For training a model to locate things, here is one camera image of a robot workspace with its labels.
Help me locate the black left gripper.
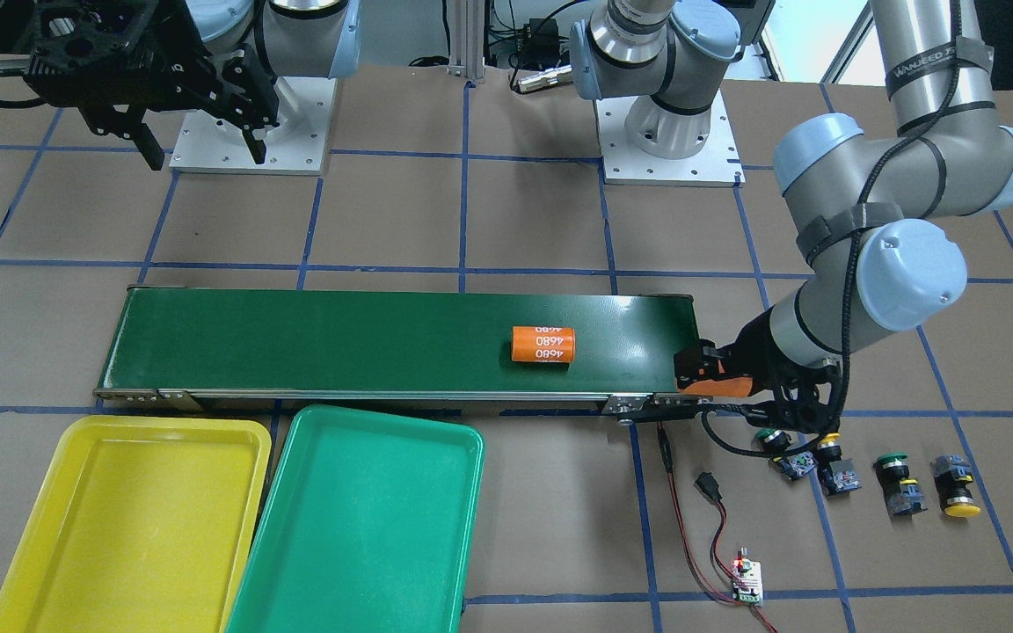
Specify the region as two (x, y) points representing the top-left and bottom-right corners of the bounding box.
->
(673, 309), (845, 436)

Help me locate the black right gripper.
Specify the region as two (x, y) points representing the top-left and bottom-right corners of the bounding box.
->
(23, 1), (279, 171)

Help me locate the plain orange cylinder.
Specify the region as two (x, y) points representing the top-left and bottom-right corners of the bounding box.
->
(678, 375), (760, 399)

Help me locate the orange cylinder labelled 4680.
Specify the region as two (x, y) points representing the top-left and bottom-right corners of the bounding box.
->
(510, 327), (576, 364)

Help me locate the yellow push button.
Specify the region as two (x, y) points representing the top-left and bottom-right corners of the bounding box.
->
(813, 433), (861, 497)
(931, 455), (981, 520)

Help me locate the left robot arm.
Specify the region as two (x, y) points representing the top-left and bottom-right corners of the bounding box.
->
(568, 1), (1013, 436)

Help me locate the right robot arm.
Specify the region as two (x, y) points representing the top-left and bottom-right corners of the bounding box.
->
(23, 1), (361, 176)

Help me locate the green push button inner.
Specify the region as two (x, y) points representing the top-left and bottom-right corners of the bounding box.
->
(754, 428), (817, 483)

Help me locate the green push button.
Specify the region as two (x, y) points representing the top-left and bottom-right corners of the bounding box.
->
(754, 428), (817, 483)
(873, 452), (926, 518)

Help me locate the small controller circuit board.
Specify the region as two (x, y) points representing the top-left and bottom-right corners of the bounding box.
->
(729, 548), (765, 608)

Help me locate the green push button outer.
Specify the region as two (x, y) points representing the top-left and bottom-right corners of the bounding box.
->
(873, 452), (926, 518)

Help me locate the green conveyor belt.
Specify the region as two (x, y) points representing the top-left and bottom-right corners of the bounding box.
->
(93, 286), (700, 411)

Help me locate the green tray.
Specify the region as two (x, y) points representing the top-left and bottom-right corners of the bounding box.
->
(228, 404), (484, 632)

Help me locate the yellow tray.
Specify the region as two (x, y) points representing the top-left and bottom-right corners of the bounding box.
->
(0, 414), (271, 632)

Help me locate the red black wire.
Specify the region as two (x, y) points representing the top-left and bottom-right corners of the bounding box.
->
(656, 422), (780, 633)

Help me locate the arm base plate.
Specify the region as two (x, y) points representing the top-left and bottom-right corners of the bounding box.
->
(594, 92), (745, 187)
(169, 76), (337, 177)

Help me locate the aluminium frame post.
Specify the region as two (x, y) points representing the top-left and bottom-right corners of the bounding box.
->
(445, 0), (486, 85)

